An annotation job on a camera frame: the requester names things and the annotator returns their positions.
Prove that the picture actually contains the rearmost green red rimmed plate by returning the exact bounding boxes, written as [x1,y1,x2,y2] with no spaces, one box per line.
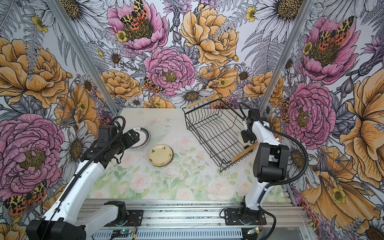
[129,127,151,150]

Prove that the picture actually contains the beige green rimmed plate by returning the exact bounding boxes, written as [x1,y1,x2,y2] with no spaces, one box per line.
[147,145,174,167]

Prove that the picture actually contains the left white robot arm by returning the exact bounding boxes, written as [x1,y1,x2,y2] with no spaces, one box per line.
[26,125,140,240]

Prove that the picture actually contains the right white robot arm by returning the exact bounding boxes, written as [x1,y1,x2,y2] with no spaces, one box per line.
[241,109,289,211]

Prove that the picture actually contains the left green circuit board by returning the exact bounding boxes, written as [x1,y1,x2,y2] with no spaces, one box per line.
[112,229,135,238]

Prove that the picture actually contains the green circuit board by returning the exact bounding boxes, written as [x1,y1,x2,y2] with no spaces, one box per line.
[247,227,261,235]
[112,229,135,238]

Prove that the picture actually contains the right green circuit board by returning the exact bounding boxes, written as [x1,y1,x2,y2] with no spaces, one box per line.
[247,227,261,235]

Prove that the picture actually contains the black wire dish rack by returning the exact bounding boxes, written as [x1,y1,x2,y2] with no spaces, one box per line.
[183,99,256,172]

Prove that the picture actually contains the far wooden rack handle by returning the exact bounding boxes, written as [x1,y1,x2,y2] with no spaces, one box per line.
[185,94,217,109]

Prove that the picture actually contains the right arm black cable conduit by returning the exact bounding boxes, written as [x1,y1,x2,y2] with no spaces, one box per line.
[238,102,310,240]

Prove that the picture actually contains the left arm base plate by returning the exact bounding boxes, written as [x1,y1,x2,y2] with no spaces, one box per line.
[106,210,144,227]

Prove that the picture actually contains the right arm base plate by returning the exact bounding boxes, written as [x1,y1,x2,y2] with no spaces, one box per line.
[220,208,267,226]

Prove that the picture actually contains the aluminium mounting rail frame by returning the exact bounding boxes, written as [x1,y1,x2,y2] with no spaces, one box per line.
[53,191,311,232]

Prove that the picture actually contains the white vented cable duct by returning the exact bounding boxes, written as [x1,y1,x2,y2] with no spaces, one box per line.
[89,228,243,240]

